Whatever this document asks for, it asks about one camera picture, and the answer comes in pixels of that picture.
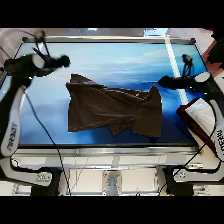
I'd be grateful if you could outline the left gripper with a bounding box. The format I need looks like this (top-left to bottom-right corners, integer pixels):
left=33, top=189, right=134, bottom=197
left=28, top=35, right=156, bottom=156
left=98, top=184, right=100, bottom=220
left=52, top=54, right=72, bottom=70

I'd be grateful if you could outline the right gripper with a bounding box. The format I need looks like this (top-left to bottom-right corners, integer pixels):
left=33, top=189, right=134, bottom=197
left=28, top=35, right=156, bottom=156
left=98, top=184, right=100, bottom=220
left=157, top=75, right=181, bottom=90

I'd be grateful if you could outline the white garment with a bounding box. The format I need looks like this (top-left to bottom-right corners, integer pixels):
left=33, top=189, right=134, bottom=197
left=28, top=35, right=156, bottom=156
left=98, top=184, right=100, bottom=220
left=185, top=98, right=217, bottom=136

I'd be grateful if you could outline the brown garment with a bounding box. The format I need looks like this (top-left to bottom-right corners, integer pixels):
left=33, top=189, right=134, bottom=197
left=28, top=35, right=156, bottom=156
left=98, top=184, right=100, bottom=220
left=65, top=73, right=164, bottom=139

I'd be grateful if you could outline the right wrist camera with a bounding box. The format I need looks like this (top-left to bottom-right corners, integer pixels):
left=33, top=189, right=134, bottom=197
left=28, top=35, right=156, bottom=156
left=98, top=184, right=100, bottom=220
left=180, top=53, right=195, bottom=78

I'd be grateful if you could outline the black cable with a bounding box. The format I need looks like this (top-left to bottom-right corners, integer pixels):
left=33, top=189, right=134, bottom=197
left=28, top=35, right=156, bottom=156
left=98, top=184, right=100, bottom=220
left=23, top=89, right=72, bottom=197
left=157, top=117, right=219, bottom=197

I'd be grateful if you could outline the silver frame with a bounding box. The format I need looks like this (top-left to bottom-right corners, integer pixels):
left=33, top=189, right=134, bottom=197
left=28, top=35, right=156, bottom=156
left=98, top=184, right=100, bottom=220
left=9, top=35, right=224, bottom=197

